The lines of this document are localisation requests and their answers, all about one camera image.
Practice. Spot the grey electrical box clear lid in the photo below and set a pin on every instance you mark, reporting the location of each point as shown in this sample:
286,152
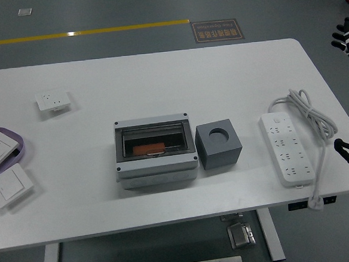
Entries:
156,168

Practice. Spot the white power strip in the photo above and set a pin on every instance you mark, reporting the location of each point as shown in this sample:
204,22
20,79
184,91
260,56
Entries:
283,147

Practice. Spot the orange cylinder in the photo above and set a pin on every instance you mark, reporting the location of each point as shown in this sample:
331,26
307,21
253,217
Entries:
145,149

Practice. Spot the dark floor sign orange text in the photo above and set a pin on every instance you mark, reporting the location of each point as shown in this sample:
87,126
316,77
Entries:
217,30

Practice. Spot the black table control panel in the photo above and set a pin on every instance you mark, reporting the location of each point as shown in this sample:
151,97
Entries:
299,204

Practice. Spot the silver metal floor box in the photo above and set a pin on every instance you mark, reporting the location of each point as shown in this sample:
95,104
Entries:
241,236

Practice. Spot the grey cube with round hole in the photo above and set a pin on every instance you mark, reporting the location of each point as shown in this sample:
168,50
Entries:
218,155

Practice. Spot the table underside bracket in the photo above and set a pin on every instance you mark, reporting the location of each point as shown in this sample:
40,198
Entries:
230,216

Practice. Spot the silver floor plate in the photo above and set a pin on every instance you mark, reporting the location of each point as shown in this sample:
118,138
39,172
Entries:
24,12

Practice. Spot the white wall socket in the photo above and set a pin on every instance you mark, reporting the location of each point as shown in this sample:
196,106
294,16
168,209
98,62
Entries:
51,99

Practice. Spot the yellow floor tape line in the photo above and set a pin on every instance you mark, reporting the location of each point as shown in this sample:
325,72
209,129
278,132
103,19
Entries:
95,31

